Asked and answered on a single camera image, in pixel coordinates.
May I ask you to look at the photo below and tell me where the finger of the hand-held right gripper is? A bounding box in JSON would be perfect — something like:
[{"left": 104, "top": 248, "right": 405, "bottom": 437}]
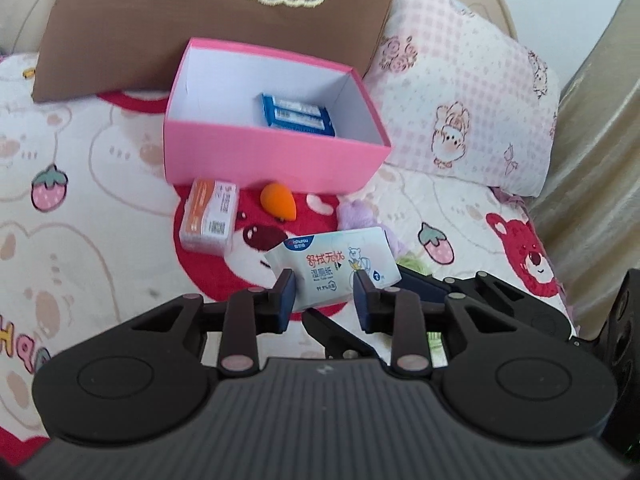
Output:
[
  {"left": 397, "top": 266, "right": 532, "bottom": 319},
  {"left": 302, "top": 308, "right": 379, "bottom": 361}
]

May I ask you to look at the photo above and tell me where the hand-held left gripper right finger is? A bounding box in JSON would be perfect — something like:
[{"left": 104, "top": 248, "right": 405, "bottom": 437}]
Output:
[{"left": 352, "top": 271, "right": 506, "bottom": 379}]

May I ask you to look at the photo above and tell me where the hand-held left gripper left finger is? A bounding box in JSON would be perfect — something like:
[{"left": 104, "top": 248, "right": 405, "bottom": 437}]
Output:
[{"left": 131, "top": 269, "right": 297, "bottom": 380}]

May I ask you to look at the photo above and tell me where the green yarn skein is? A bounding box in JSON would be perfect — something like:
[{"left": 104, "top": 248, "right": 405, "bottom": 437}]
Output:
[{"left": 397, "top": 255, "right": 449, "bottom": 367}]

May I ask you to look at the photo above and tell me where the white wet wipes packet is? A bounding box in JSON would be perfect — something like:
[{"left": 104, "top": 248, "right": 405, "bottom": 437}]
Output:
[{"left": 264, "top": 226, "right": 402, "bottom": 311}]

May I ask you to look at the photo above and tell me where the purple plush toy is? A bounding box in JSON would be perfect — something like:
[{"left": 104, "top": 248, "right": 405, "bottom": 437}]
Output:
[{"left": 336, "top": 200, "right": 407, "bottom": 263}]

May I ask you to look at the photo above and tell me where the orange makeup sponge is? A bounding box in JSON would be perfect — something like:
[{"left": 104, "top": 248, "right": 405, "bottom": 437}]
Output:
[{"left": 260, "top": 182, "right": 297, "bottom": 222}]

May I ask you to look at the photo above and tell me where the clear box with orange label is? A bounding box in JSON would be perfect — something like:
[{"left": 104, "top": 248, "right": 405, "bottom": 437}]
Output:
[{"left": 179, "top": 179, "right": 238, "bottom": 253}]

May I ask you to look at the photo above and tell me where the pink cardboard box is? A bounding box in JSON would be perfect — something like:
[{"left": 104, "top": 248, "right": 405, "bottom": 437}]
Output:
[{"left": 164, "top": 37, "right": 392, "bottom": 196}]

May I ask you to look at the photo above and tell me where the blue snack packet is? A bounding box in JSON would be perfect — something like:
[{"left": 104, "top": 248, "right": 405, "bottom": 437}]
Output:
[{"left": 261, "top": 92, "right": 337, "bottom": 137}]

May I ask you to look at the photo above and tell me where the pink checked pillow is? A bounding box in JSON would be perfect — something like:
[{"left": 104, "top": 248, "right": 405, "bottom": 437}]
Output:
[{"left": 365, "top": 0, "right": 560, "bottom": 198}]

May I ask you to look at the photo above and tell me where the bear printed blanket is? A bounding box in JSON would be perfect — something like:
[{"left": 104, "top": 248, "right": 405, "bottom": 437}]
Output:
[{"left": 0, "top": 52, "right": 581, "bottom": 461}]

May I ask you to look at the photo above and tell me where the brown pillow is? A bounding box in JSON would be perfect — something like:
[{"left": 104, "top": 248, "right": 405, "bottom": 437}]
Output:
[{"left": 32, "top": 0, "right": 403, "bottom": 106}]

